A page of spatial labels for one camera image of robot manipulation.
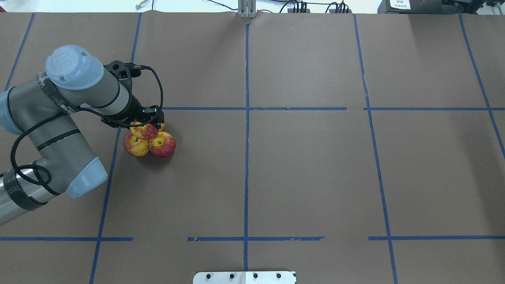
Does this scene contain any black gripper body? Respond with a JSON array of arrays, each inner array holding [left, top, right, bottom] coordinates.
[[101, 60, 165, 128]]

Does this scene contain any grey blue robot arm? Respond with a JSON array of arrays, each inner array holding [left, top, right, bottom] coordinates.
[[1, 45, 164, 225]]

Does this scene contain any white metal plate bottom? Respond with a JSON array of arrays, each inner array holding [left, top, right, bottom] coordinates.
[[193, 270, 297, 284]]

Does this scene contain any dark box top right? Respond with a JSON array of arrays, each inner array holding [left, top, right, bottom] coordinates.
[[377, 0, 459, 15]]

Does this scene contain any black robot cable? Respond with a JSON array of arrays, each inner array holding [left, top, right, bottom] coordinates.
[[10, 64, 164, 196]]

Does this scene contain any grey metal bracket top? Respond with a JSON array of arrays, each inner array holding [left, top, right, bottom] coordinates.
[[237, 0, 257, 19]]

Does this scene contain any black cables top edge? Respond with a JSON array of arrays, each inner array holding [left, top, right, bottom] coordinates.
[[205, 0, 352, 14]]

